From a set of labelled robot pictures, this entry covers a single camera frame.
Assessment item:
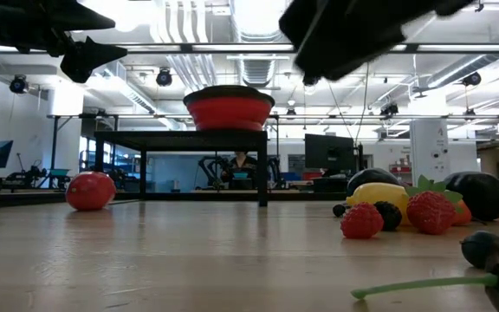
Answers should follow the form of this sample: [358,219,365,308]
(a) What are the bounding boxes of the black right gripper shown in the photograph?
[278,0,476,86]

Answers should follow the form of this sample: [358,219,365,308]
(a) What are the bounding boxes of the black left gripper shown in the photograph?
[23,0,128,84]

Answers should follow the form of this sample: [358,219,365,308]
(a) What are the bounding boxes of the red collapsible colander grey rim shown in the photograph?
[183,84,276,133]

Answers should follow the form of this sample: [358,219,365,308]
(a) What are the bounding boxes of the dark purple round fruit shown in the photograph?
[346,167,400,197]
[443,171,499,223]

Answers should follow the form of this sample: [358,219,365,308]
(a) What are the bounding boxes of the red strawberry green leaves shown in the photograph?
[404,174,463,237]

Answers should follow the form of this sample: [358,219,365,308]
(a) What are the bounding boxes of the small orange peach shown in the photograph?
[450,199,473,226]

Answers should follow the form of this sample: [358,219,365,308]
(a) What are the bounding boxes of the black ceiling spotlight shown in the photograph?
[9,74,29,94]
[379,102,400,118]
[461,71,483,88]
[155,67,174,88]

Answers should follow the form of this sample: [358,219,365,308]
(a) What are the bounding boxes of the black monitor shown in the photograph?
[304,133,357,172]

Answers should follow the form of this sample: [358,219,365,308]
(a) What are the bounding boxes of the black perforated metal shelf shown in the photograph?
[93,129,269,208]

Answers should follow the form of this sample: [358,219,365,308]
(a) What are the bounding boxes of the overhead light bar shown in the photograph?
[0,42,499,55]

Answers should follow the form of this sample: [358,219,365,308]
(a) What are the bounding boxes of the large red pepper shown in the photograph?
[65,171,117,212]

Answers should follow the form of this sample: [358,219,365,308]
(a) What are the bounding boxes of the person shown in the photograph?
[221,151,260,191]

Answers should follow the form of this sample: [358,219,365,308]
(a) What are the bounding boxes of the white pillar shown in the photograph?
[409,119,452,188]

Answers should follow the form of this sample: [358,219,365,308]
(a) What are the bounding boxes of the background robot workstation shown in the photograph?
[195,154,285,191]

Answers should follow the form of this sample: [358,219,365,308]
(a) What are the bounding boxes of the red raspberry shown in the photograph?
[340,201,385,240]

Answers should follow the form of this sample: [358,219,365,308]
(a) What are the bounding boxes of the blackberry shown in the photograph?
[373,200,404,232]

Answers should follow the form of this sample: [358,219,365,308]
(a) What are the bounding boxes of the silver ventilation duct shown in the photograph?
[230,0,292,88]

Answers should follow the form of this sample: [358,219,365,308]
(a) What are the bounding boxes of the thin hanging cable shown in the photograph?
[354,62,374,146]

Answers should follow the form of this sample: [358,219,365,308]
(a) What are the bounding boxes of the black aluminium table frame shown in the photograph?
[0,189,348,210]

